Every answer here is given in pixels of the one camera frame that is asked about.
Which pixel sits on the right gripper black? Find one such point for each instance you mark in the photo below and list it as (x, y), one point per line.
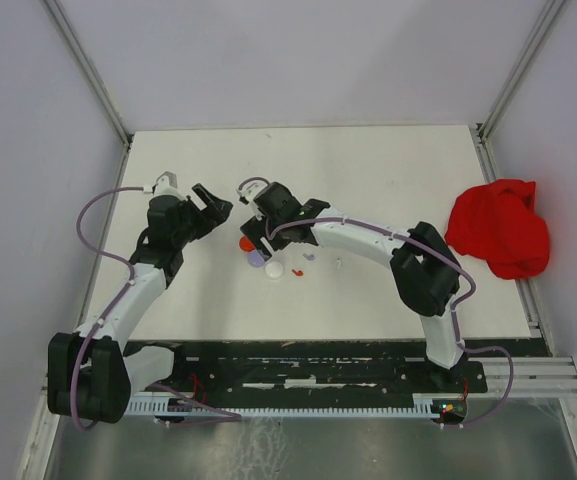
(255, 229)

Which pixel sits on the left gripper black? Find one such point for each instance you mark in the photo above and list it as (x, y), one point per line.
(215, 213)

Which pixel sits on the white charging case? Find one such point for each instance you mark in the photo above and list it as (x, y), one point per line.
(274, 270)

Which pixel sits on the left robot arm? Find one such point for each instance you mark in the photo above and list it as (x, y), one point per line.
(89, 377)

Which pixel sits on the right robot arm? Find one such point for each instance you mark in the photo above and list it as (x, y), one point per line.
(428, 278)

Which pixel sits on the orange charging case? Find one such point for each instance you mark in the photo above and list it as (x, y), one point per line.
(246, 245)

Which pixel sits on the purple charging case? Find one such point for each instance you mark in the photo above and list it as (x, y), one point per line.
(255, 259)

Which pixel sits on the red cloth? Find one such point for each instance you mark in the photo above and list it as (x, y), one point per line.
(498, 224)

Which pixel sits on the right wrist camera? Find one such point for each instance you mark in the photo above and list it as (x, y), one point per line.
(250, 188)

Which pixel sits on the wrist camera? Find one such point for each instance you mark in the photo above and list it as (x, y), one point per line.
(166, 184)
(250, 188)

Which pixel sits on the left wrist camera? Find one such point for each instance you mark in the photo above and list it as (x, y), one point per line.
(166, 184)

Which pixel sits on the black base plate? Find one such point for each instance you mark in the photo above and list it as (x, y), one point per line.
(316, 374)

